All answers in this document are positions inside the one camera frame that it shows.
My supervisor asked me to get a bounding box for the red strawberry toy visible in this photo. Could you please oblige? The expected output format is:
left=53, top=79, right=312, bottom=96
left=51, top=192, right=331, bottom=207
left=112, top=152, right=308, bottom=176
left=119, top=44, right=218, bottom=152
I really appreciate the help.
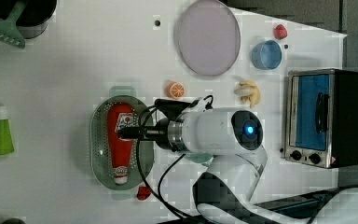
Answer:
left=273, top=24, right=288, bottom=40

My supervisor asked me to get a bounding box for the orange slice toy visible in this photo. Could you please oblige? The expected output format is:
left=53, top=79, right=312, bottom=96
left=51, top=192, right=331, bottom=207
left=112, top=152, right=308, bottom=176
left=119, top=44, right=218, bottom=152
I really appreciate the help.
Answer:
left=166, top=82, right=185, bottom=99

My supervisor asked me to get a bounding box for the black cylindrical cup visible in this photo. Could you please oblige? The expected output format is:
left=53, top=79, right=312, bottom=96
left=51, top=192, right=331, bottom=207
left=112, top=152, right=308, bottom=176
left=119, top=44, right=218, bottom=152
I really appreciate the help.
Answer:
left=0, top=0, right=58, bottom=39

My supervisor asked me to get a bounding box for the dark post bottom left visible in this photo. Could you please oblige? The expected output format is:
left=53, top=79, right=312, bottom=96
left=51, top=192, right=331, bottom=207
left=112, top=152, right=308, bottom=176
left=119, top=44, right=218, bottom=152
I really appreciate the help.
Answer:
left=1, top=217, right=26, bottom=224

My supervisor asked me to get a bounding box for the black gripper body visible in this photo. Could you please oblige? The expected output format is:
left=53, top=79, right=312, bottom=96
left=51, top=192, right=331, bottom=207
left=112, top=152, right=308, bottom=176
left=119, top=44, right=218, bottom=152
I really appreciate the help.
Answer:
left=145, top=119, right=171, bottom=149

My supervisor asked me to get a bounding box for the green slotted spatula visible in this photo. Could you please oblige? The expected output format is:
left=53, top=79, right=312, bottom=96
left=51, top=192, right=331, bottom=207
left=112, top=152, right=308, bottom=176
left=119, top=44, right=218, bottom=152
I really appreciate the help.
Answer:
left=0, top=0, right=27, bottom=49

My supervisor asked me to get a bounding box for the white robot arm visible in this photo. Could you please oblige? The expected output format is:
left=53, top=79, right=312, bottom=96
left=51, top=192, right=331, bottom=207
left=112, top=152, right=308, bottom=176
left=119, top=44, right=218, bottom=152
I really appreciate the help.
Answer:
left=118, top=108, right=358, bottom=224

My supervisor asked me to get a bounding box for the green squeeze bottle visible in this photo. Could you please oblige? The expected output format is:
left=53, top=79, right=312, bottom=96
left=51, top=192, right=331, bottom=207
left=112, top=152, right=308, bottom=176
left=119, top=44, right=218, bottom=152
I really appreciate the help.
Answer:
left=0, top=105, right=14, bottom=155

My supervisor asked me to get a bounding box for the blue bowl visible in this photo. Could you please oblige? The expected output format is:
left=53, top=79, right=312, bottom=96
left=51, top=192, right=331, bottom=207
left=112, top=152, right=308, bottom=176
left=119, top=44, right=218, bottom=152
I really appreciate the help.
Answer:
left=251, top=40, right=282, bottom=70

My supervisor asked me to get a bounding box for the black toaster oven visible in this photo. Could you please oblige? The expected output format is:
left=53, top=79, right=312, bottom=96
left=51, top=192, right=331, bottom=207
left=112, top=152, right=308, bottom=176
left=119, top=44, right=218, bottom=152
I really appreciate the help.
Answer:
left=284, top=69, right=358, bottom=169

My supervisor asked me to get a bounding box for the small red tomato toy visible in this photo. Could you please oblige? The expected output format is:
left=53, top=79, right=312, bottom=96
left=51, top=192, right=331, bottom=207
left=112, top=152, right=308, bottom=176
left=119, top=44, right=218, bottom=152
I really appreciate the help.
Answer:
left=136, top=186, right=151, bottom=201

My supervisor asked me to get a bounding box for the green metal mug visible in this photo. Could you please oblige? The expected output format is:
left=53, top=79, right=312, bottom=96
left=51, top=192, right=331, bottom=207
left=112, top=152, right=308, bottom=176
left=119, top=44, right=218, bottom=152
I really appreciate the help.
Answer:
left=185, top=153, right=213, bottom=166

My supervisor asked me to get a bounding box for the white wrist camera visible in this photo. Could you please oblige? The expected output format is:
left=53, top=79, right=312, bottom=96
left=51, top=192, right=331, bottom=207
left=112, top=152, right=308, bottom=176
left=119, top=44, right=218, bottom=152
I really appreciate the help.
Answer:
left=154, top=96, right=213, bottom=120

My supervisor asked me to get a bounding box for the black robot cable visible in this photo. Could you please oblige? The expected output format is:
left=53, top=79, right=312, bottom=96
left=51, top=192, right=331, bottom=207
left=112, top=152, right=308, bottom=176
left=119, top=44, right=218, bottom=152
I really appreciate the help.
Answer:
left=134, top=94, right=215, bottom=222

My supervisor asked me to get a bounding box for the red ketchup bottle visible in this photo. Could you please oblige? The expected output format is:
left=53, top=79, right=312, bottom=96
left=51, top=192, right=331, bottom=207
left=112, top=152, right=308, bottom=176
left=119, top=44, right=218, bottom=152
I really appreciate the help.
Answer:
left=107, top=103, right=134, bottom=185

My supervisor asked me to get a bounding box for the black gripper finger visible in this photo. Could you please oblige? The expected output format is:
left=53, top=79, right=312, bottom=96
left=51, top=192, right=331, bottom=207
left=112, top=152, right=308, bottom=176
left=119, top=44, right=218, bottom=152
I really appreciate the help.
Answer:
left=117, top=127, right=145, bottom=139

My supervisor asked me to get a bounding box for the green oval strainer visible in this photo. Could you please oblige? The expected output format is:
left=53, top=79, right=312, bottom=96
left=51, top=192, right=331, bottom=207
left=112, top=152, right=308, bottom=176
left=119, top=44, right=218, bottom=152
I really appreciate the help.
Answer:
left=89, top=86, right=154, bottom=200

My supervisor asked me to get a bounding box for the lilac round plate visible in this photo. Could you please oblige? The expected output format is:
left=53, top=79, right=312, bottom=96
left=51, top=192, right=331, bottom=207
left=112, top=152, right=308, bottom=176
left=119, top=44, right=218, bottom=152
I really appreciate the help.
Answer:
left=176, top=0, right=241, bottom=76

